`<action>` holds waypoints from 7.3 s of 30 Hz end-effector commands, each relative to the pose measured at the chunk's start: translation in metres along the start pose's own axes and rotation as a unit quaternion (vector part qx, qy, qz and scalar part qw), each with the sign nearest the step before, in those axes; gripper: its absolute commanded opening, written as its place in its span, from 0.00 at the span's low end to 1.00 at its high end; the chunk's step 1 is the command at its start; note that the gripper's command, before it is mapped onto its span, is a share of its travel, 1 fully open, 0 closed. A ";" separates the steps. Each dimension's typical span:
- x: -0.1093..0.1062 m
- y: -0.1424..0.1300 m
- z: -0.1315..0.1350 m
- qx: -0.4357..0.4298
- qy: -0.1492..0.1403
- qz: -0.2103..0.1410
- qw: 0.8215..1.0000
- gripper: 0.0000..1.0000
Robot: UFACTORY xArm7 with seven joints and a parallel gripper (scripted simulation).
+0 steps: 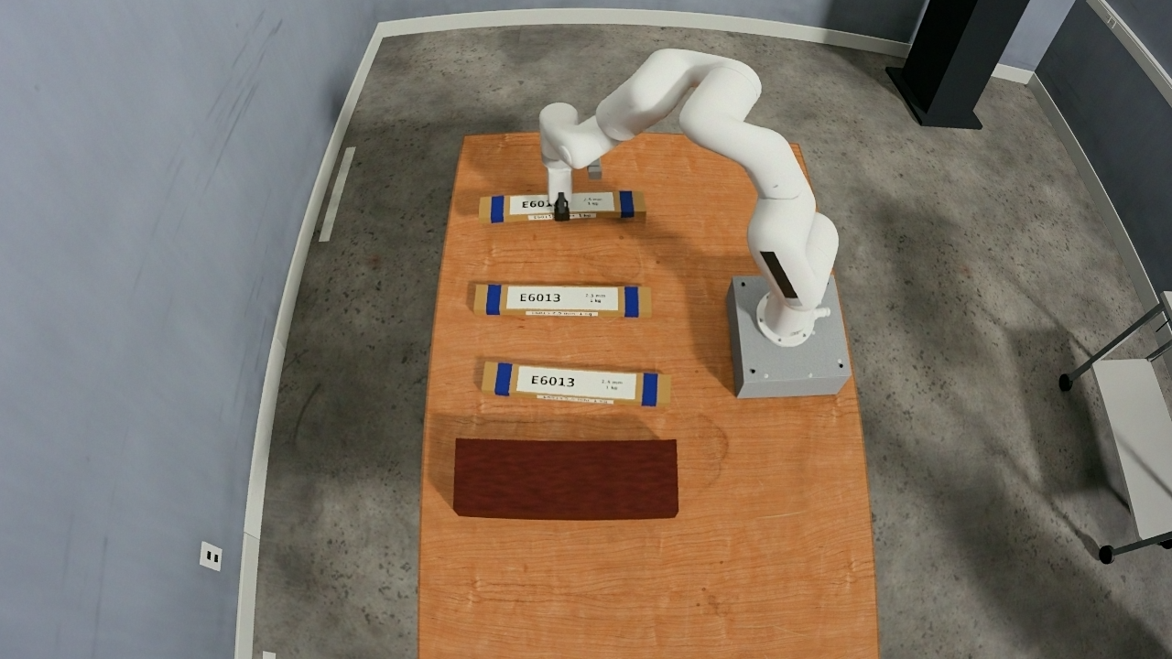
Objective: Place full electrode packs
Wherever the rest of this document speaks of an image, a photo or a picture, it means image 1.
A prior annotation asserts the tan cardboard pack with white label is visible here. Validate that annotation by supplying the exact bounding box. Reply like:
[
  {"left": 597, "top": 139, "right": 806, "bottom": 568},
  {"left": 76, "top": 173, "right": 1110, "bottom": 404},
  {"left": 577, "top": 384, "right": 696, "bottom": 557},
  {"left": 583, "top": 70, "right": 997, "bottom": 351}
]
[
  {"left": 479, "top": 190, "right": 646, "bottom": 223},
  {"left": 482, "top": 362, "right": 672, "bottom": 407},
  {"left": 473, "top": 285, "right": 652, "bottom": 318}
]

